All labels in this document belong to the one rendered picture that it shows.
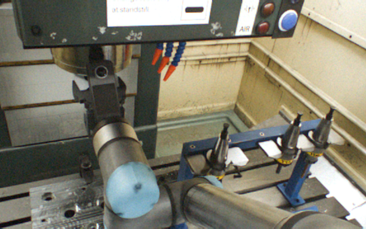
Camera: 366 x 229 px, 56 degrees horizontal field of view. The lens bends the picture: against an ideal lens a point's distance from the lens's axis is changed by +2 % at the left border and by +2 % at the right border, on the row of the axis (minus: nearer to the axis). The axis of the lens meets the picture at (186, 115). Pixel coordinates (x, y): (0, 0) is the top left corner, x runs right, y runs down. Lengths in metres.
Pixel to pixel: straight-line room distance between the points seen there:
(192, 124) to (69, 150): 0.83
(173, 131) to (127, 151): 1.44
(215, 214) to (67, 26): 0.32
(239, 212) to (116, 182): 0.18
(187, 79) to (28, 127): 0.91
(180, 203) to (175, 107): 1.40
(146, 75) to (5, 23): 0.51
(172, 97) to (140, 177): 1.45
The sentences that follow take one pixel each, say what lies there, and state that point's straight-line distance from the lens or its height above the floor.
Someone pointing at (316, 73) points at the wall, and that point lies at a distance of 1.61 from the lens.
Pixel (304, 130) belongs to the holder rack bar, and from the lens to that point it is 1.06.
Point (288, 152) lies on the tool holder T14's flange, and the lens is 0.97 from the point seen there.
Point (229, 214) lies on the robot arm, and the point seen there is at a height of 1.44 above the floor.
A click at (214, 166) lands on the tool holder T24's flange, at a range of 0.86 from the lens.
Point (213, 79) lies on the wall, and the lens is 1.99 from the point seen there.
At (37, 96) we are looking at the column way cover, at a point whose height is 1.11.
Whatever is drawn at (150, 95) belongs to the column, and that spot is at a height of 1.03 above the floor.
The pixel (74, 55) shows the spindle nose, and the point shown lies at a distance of 0.66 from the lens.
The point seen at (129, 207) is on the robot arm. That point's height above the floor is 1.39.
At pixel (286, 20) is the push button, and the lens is 0.62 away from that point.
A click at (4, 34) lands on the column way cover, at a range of 1.18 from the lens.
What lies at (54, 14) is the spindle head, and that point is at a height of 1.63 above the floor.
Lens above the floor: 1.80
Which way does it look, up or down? 35 degrees down
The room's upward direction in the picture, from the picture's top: 9 degrees clockwise
